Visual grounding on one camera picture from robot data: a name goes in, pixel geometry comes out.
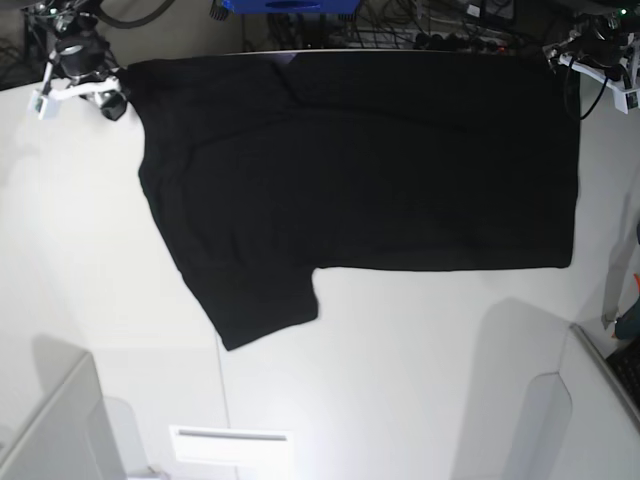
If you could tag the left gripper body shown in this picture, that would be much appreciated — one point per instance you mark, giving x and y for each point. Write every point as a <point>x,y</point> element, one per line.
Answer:
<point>609,57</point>

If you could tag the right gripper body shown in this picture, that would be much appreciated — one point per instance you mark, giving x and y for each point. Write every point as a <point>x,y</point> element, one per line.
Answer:
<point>83,56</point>

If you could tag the black T-shirt with print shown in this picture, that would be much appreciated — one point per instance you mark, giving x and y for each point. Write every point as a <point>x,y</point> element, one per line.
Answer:
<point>258,172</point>

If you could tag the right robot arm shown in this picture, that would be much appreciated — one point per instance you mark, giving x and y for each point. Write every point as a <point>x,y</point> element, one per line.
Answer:
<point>61,19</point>

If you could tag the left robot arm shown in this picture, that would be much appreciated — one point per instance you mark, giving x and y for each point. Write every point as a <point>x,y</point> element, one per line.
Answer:
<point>603,17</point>

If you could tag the black power strip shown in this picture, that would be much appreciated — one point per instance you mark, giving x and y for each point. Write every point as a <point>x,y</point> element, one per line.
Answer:
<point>455,43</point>

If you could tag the blue box at top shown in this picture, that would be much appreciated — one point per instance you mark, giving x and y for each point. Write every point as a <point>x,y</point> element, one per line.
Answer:
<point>291,6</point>

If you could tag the black keyboard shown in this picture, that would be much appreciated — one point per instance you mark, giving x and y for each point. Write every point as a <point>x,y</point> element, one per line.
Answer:
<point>625,365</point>

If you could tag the grey cabinet lower left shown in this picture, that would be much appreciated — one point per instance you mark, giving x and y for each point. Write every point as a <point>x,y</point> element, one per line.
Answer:
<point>69,436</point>

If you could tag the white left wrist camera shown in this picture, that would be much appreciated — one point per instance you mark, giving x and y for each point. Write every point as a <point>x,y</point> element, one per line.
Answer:
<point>626,100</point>

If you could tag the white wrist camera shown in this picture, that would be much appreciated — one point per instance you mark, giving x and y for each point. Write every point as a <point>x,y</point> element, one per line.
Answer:
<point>626,100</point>
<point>43,106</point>

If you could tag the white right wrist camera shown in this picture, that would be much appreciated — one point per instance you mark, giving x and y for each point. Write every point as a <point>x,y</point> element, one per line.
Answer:
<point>43,106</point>

